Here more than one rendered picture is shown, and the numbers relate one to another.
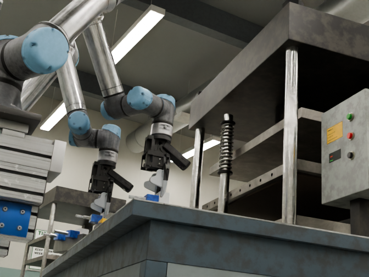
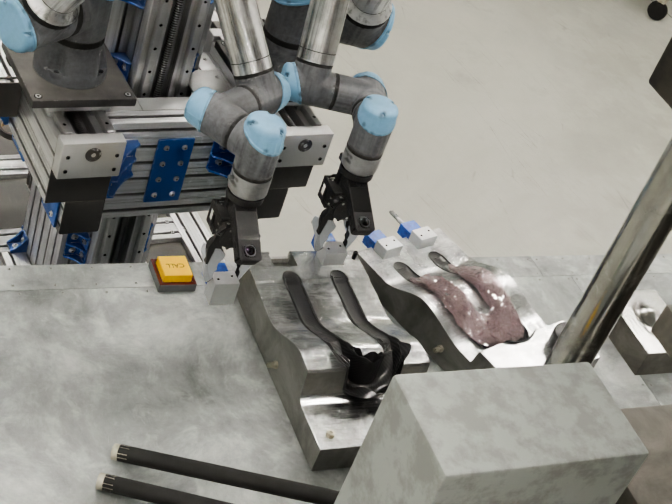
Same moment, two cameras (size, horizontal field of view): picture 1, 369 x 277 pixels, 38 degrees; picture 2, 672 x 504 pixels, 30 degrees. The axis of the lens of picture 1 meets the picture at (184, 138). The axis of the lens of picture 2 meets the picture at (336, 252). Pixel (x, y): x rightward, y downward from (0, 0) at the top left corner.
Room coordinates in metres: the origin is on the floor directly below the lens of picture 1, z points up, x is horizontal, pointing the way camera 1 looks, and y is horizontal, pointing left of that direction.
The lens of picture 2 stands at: (1.39, -1.75, 2.47)
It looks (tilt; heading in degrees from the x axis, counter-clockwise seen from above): 37 degrees down; 74
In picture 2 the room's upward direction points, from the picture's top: 21 degrees clockwise
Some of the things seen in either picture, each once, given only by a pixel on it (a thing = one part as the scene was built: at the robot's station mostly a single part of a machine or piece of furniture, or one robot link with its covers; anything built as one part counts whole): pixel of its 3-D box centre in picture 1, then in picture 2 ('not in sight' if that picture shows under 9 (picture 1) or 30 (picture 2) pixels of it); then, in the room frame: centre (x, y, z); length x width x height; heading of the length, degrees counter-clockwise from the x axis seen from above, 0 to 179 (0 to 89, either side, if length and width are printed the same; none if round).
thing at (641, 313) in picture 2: not in sight; (645, 331); (2.75, 0.30, 0.84); 0.20 x 0.15 x 0.07; 108
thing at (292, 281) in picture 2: not in sight; (347, 320); (1.99, 0.05, 0.92); 0.35 x 0.16 x 0.09; 108
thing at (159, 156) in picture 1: (157, 154); (237, 212); (1.73, 0.09, 1.09); 0.09 x 0.08 x 0.12; 108
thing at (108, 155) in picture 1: (107, 158); (359, 158); (1.97, 0.29, 1.13); 0.08 x 0.08 x 0.05
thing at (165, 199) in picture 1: (147, 199); (214, 271); (1.72, 0.10, 0.93); 0.13 x 0.05 x 0.05; 108
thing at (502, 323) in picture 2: not in sight; (474, 297); (2.29, 0.22, 0.90); 0.26 x 0.18 x 0.08; 125
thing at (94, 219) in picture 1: (93, 219); (323, 241); (1.96, 0.31, 0.90); 0.13 x 0.05 x 0.05; 108
